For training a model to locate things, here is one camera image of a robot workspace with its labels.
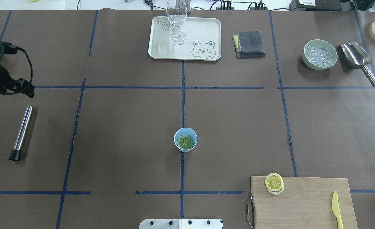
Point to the steel muddler black tip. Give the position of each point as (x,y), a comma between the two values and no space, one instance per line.
(17,148)

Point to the green lime slice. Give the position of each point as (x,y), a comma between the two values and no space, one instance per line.
(184,142)

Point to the light blue cup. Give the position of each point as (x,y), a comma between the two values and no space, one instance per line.
(186,131)

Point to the yellow lemon slice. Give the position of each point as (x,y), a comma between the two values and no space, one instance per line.
(274,183)

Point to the clear wine glass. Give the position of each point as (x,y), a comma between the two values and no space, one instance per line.
(176,14)

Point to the black power strip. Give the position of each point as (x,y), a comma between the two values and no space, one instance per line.
(255,5)

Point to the grey folded cloth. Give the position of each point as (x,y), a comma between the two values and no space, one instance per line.
(249,44)

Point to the black computer box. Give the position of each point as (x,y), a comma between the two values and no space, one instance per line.
(315,5)

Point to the green bowl of ice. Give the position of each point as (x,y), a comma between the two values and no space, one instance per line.
(319,55)

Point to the wooden cutting board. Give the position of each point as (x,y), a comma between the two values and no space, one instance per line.
(306,203)

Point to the metal ice scoop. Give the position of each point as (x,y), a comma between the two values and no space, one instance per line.
(358,58)

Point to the yellow plastic knife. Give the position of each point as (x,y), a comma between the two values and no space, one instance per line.
(336,210)

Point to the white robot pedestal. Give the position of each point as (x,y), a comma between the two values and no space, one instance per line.
(181,224)

